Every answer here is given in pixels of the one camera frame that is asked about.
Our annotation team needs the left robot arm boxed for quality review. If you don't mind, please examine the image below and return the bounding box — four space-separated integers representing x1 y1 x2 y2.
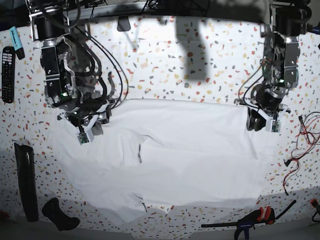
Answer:
241 0 312 133

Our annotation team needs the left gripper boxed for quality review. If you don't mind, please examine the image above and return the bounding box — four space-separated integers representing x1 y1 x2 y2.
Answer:
246 83 291 132

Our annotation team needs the red black wire bundle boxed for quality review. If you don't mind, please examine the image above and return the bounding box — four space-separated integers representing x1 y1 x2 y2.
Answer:
282 111 320 196

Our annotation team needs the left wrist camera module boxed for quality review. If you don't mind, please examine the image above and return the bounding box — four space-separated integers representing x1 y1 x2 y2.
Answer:
265 119 281 133

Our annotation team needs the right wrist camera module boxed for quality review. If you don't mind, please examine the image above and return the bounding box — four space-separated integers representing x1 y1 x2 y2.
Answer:
77 130 95 145

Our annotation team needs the black orange bar clamp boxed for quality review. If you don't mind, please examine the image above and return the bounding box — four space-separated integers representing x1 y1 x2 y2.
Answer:
201 206 276 240

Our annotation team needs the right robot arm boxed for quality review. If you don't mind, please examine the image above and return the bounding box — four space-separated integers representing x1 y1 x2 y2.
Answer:
25 0 111 143

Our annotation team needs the orange black clamp at edge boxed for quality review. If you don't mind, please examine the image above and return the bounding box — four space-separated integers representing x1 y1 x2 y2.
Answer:
310 198 320 223

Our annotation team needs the grey camera stand base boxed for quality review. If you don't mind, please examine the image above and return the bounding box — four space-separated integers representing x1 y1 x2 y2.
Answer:
117 16 131 32

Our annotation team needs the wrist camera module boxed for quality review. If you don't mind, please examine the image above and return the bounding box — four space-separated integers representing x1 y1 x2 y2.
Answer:
265 119 281 133
77 130 95 145

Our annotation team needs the long black pouch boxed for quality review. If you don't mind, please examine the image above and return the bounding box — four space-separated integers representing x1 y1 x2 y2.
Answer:
14 143 39 222

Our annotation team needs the white T-shirt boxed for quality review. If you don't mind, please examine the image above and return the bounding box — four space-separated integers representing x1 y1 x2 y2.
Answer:
49 100 279 226

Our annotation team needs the blue highlighter marker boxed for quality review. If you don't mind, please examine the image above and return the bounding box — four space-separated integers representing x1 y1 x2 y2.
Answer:
9 26 25 60

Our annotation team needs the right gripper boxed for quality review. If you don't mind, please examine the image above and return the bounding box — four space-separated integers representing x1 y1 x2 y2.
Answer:
56 94 113 137

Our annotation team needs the black TV remote control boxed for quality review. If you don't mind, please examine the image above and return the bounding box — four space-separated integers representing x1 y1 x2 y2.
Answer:
0 46 16 104

